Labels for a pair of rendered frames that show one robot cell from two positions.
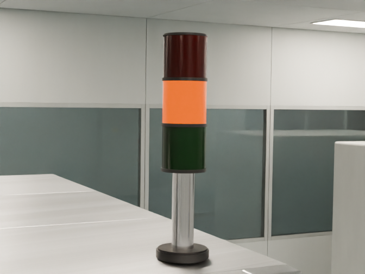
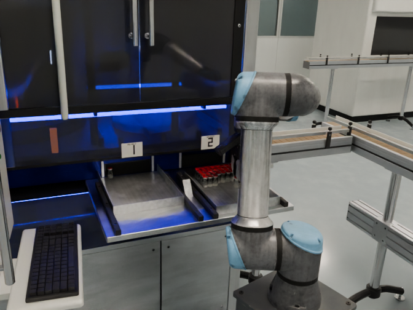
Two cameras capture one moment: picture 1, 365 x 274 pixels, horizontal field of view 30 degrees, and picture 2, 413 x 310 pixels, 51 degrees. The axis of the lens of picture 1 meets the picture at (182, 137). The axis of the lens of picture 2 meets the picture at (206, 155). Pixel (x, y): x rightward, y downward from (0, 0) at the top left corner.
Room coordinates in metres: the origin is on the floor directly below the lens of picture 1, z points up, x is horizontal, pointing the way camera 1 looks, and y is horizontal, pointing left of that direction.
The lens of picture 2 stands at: (-1.13, -0.02, 1.60)
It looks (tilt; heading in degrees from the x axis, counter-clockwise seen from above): 20 degrees down; 3
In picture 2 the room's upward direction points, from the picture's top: 2 degrees clockwise
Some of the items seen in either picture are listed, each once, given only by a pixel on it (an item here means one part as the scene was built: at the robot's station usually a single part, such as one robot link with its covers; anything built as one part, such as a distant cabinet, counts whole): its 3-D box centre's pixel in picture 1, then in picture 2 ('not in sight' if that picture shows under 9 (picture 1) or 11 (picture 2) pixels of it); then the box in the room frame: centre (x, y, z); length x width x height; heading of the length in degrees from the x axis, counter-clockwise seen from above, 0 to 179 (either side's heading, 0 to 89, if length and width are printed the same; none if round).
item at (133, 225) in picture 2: not in sight; (185, 194); (0.41, 0.13, 0.87); 0.70 x 0.48 x 0.02; 116
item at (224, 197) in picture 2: not in sight; (229, 187); (0.44, -0.05, 0.90); 0.34 x 0.26 x 0.04; 25
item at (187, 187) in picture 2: not in sight; (192, 193); (0.34, 0.09, 0.91); 0.14 x 0.03 x 0.06; 26
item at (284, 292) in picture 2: not in sight; (295, 283); (-0.08, -0.24, 0.84); 0.15 x 0.15 x 0.10
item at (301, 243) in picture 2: not in sight; (297, 248); (-0.08, -0.24, 0.96); 0.13 x 0.12 x 0.14; 92
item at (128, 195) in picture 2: not in sight; (137, 186); (0.40, 0.31, 0.90); 0.34 x 0.26 x 0.04; 26
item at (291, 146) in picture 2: not in sight; (292, 141); (1.01, -0.36, 0.92); 0.69 x 0.16 x 0.16; 116
